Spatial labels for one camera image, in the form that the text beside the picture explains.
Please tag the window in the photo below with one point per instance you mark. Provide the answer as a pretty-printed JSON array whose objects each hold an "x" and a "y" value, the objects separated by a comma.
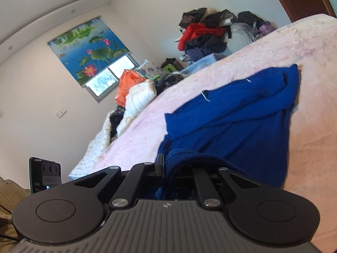
[{"x": 110, "y": 76}]

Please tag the grey floral pillow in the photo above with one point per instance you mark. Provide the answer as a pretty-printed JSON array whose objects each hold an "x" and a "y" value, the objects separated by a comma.
[{"x": 148, "y": 69}]

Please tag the lotus print roller blind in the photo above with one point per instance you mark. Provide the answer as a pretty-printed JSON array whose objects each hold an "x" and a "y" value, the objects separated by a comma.
[{"x": 87, "y": 50}]

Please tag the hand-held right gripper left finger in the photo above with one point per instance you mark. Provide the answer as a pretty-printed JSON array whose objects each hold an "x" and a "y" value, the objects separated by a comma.
[{"x": 131, "y": 184}]

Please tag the blue beaded sweater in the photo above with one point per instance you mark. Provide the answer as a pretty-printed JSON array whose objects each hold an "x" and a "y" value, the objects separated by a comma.
[{"x": 237, "y": 126}]

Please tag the clear plastic bag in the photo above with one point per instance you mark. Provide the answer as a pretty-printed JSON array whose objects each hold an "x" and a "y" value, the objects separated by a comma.
[{"x": 241, "y": 38}]

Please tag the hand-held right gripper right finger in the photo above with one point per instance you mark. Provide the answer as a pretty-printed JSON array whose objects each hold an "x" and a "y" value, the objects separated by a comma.
[{"x": 200, "y": 181}]

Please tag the light blue knitted cloth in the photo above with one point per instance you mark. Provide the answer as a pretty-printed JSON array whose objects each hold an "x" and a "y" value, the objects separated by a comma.
[{"x": 202, "y": 62}]

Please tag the tan ribbed cloth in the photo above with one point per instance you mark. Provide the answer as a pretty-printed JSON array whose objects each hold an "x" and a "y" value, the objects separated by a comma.
[{"x": 13, "y": 197}]

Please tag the black and green bag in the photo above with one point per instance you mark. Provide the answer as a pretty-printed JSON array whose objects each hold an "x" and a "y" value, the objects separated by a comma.
[{"x": 171, "y": 63}]

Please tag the pile of clothes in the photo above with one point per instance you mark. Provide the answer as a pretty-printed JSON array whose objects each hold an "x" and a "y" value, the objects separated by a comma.
[{"x": 205, "y": 34}]

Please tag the orange plastic bag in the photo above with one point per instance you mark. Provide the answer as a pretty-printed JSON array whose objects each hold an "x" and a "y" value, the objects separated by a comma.
[{"x": 127, "y": 84}]

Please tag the dark fuzzy cloth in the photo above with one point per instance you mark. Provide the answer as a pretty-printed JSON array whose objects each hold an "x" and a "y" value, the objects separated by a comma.
[{"x": 169, "y": 80}]

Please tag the pink bed blanket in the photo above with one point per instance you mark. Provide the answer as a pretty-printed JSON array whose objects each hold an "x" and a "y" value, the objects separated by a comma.
[{"x": 316, "y": 84}]

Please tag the black garment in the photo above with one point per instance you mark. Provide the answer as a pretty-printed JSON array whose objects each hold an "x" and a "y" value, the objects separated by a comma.
[{"x": 250, "y": 18}]

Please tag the white wall switch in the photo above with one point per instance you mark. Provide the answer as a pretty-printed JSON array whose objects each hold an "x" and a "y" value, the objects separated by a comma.
[{"x": 61, "y": 113}]

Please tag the black patterned cloth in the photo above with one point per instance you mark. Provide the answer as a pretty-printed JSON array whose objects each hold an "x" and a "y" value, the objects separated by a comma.
[{"x": 115, "y": 122}]

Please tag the purple bag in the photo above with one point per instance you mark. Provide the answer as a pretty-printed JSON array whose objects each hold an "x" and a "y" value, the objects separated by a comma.
[{"x": 267, "y": 28}]

